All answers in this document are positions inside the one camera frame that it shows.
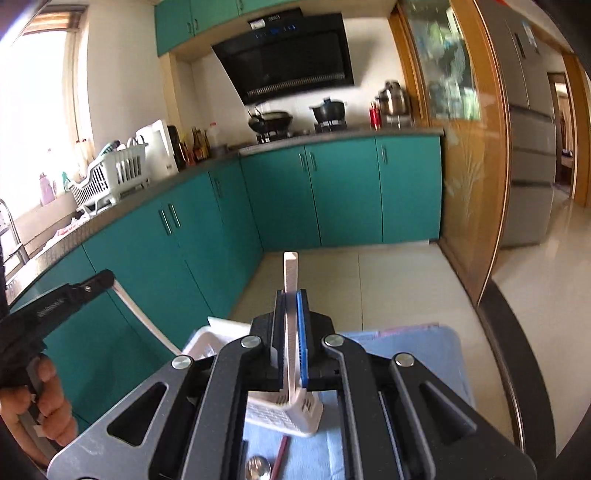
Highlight purple bottle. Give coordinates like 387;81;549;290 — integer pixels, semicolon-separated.
39;172;57;206

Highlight black countertop appliance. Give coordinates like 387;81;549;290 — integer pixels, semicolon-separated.
167;124;186;169

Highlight red chopstick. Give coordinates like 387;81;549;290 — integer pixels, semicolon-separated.
270;436;291;480

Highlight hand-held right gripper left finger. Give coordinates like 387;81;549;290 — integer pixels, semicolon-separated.
46;290;289;480

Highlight blue table mat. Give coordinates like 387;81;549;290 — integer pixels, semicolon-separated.
185;325;476;480

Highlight metal sink faucet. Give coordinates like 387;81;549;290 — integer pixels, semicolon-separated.
0;198;23;278

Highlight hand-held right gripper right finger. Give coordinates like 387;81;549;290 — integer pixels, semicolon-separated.
297;289;540;480

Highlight dark sauce bottles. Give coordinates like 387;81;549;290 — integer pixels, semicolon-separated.
184;127;211;163

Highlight silver refrigerator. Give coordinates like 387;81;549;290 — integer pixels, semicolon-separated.
479;0;562;250

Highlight black cooking pot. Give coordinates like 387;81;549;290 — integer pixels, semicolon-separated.
309;97;347;124

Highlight kitchen window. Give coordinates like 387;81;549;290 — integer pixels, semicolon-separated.
0;0;89;222

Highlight person's left hand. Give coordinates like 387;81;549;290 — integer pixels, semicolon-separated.
0;354;79;468

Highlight wood framed glass door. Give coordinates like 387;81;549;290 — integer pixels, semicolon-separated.
388;0;509;306

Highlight stainless steel pot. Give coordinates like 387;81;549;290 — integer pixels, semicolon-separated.
376;80;412;118

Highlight white slotted utensil basket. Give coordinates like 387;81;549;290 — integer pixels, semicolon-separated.
184;316;324;438

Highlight black wok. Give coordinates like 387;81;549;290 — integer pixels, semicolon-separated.
248;107;294;136

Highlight teal base cabinets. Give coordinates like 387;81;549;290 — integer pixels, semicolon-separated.
9;134;445;435

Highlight wooden doorway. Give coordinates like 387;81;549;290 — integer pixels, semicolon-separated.
547;52;591;209

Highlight plastic bag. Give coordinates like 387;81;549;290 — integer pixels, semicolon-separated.
50;213;91;241

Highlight gas stove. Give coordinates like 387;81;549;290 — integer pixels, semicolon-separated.
240;121;352;149

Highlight teal wall cabinets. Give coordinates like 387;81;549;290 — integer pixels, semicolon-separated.
154;0;398;58

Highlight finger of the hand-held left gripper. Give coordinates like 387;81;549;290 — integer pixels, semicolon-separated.
64;270;116;304

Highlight black range hood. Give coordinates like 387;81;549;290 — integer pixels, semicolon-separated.
211;7;355;106

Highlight white dish rack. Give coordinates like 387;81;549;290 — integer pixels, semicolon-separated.
69;136;151;216

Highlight metal spoon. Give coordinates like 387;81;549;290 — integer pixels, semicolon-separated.
246;455;274;480

